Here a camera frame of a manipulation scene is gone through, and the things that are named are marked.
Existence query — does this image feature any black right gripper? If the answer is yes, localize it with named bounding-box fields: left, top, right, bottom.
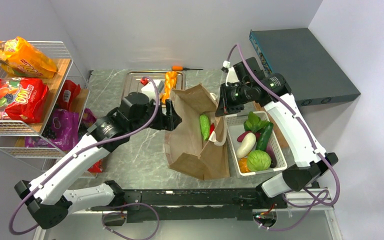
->
left=216, top=81, right=252, bottom=116

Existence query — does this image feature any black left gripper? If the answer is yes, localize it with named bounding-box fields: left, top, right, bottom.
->
left=129, top=97, right=182, bottom=135

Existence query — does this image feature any red chili pepper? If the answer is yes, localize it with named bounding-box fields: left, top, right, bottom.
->
left=209, top=123, right=215, bottom=135

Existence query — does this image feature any green bumpy cucumber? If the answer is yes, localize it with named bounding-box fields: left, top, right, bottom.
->
left=199, top=114, right=211, bottom=141

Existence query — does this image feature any burlap grocery bag pink print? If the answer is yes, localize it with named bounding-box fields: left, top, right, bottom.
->
left=164, top=84, right=230, bottom=180

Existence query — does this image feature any white perforated plastic basket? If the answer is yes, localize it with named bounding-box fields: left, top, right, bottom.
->
left=224, top=111, right=288, bottom=178

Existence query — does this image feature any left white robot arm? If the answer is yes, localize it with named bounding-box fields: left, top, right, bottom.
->
left=14, top=79, right=182, bottom=230

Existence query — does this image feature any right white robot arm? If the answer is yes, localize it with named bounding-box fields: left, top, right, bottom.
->
left=215, top=57, right=338, bottom=208

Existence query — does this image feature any small red snack bag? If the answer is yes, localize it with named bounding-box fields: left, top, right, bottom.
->
left=56, top=79, right=81, bottom=111

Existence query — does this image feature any purple snack bag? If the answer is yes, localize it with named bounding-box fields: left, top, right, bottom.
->
left=24, top=108, right=79, bottom=151

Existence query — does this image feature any red candy bag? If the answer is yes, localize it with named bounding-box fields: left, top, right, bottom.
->
left=0, top=77, right=49, bottom=124

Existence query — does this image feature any orange snack bag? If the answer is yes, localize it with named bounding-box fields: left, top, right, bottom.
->
left=0, top=36, right=58, bottom=79

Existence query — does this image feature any magenta sweet potato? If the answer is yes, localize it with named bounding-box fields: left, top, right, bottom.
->
left=237, top=131, right=251, bottom=143

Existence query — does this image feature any green leafy vegetable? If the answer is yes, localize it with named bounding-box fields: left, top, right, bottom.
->
left=243, top=111, right=269, bottom=133

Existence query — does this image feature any wooden board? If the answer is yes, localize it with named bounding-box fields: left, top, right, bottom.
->
left=253, top=101, right=289, bottom=149

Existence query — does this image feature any white eggplant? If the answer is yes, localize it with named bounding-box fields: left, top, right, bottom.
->
left=235, top=132, right=257, bottom=159

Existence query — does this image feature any orange braided bread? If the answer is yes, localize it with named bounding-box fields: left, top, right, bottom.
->
left=160, top=71, right=178, bottom=105

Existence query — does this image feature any dark green cucumber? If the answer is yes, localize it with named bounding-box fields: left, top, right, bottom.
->
left=255, top=122, right=274, bottom=151

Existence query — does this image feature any silver metal tray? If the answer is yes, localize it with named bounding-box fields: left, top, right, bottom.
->
left=121, top=70, right=186, bottom=98

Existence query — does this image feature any orange ginger root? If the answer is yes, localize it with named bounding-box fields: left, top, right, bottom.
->
left=237, top=157, right=251, bottom=174

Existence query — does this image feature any purple eggplant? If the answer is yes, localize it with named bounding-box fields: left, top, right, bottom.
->
left=265, top=145, right=278, bottom=169

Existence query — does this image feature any green cabbage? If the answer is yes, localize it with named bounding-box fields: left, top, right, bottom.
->
left=246, top=150, right=272, bottom=172

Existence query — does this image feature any orange handle screwdriver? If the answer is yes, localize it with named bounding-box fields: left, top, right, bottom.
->
left=171, top=65, right=203, bottom=72

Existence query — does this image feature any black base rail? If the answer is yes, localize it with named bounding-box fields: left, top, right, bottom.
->
left=91, top=187, right=287, bottom=223

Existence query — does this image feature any blue grey network switch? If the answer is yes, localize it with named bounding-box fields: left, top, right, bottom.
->
left=249, top=28, right=361, bottom=107

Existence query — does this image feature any white wire shelf rack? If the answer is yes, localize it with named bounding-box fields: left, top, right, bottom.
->
left=0, top=37, right=92, bottom=172

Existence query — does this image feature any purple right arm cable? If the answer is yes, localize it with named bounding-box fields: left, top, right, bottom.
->
left=225, top=43, right=341, bottom=232

